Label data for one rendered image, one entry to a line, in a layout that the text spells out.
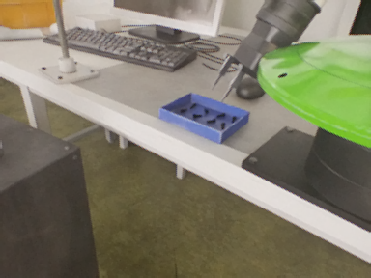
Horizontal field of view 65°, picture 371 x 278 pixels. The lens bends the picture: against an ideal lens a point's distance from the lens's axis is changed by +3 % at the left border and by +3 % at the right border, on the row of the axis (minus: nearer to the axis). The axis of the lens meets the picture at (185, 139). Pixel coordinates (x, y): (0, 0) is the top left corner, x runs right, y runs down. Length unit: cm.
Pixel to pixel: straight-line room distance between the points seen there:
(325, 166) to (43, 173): 43
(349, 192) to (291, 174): 7
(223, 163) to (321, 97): 20
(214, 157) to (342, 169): 17
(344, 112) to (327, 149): 13
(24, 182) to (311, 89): 43
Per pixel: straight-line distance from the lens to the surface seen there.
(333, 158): 36
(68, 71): 72
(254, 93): 63
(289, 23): 46
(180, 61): 79
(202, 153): 44
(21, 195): 54
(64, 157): 56
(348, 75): 29
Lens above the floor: 116
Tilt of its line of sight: 32 degrees down
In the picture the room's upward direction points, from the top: 4 degrees clockwise
